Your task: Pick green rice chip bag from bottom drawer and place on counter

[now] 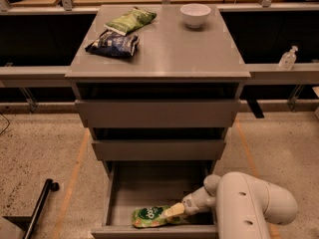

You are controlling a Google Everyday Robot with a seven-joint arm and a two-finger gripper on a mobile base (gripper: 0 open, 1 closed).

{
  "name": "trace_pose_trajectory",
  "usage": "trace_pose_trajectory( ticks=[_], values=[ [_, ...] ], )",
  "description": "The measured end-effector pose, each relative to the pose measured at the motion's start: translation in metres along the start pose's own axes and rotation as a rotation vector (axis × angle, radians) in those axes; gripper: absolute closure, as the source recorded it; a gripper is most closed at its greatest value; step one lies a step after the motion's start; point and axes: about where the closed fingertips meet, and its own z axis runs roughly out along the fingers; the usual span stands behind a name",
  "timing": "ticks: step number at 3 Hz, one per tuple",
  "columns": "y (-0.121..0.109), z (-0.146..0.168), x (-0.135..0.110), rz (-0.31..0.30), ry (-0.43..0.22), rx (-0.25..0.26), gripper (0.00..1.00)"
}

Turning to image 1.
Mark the dark blue snack bag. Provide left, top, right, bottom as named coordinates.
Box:
left=85, top=30, right=140, bottom=58

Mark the grey middle drawer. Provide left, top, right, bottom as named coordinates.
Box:
left=92, top=140, right=225, bottom=161

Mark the green snack bag on counter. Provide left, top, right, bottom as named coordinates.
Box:
left=105, top=7, right=157, bottom=36

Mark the black cable on floor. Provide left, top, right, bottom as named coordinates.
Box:
left=0, top=113, right=11, bottom=137

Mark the white bowl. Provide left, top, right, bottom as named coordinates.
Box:
left=180, top=3, right=211, bottom=28

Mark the clear sanitizer pump bottle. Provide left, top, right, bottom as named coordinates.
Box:
left=278, top=46, right=298, bottom=70

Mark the black bar with wheel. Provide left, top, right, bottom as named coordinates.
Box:
left=23, top=178, right=60, bottom=239

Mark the grey open bottom drawer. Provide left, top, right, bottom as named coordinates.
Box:
left=91, top=160, right=219, bottom=239

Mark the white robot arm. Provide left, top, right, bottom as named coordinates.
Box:
left=160, top=172, right=298, bottom=239

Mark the grey top drawer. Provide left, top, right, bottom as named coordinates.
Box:
left=75, top=100, right=240, bottom=128

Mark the grey drawer cabinet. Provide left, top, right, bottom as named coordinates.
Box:
left=65, top=4, right=251, bottom=177

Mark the green rice chip bag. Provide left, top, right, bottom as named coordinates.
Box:
left=132, top=205, right=182, bottom=228

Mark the grey metal rail shelf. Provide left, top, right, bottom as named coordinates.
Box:
left=0, top=63, right=319, bottom=88

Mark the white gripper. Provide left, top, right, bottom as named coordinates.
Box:
left=161, top=186, right=216, bottom=218

